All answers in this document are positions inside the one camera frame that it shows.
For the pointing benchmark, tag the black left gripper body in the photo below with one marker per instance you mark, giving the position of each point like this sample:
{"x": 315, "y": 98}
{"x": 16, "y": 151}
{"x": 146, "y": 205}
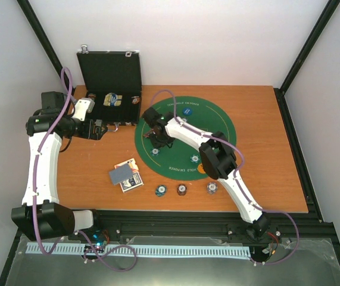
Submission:
{"x": 87, "y": 133}

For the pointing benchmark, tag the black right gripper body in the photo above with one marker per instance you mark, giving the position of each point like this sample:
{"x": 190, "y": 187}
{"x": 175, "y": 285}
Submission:
{"x": 161, "y": 141}

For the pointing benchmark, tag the teal chip bottom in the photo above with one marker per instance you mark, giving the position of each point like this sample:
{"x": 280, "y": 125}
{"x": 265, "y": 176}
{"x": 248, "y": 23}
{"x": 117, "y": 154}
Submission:
{"x": 195, "y": 159}

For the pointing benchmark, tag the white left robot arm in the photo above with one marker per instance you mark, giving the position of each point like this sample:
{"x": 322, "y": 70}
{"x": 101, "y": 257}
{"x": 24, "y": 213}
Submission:
{"x": 41, "y": 216}

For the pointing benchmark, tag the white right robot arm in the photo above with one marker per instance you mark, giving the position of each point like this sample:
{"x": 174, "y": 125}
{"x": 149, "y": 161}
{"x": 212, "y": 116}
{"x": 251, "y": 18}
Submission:
{"x": 218, "y": 160}

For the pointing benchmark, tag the green round poker mat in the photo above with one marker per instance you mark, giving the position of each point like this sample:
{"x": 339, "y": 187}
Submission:
{"x": 174, "y": 163}

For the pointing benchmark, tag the yellow card box in case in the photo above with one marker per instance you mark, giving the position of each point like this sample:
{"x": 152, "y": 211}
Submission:
{"x": 112, "y": 100}

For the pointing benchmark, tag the blue small blind button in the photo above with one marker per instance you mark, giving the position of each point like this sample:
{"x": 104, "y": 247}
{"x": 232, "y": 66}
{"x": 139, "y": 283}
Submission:
{"x": 187, "y": 111}

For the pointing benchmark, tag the red chip in case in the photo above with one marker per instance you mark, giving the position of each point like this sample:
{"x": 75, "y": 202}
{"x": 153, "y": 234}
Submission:
{"x": 136, "y": 100}

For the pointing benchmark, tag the orange big blind button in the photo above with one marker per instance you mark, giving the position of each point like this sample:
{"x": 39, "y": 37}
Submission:
{"x": 200, "y": 169}

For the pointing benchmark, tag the blue card box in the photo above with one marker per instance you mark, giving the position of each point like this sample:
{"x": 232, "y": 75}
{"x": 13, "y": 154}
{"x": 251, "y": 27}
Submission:
{"x": 133, "y": 182}

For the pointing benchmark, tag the teal chip stack on table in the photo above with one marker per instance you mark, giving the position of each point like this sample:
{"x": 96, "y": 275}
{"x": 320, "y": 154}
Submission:
{"x": 160, "y": 190}

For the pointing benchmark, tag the black poker chip case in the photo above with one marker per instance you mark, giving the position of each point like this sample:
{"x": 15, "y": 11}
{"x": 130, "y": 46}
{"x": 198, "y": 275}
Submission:
{"x": 112, "y": 71}

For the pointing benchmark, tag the brown chip stack on table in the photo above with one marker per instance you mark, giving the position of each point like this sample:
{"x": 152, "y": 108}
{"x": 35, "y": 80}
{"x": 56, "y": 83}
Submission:
{"x": 181, "y": 189}

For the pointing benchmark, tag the purple chip stack on table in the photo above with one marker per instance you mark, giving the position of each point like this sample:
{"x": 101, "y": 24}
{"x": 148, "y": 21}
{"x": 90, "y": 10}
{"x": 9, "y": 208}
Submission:
{"x": 212, "y": 187}

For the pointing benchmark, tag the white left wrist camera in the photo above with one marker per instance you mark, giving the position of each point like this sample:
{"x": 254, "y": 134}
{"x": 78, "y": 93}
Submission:
{"x": 82, "y": 108}

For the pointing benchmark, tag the light blue cable duct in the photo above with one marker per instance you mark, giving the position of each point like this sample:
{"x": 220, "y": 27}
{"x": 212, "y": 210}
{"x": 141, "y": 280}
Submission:
{"x": 150, "y": 251}

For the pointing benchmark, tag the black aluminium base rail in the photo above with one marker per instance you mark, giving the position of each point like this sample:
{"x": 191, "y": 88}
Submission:
{"x": 228, "y": 227}

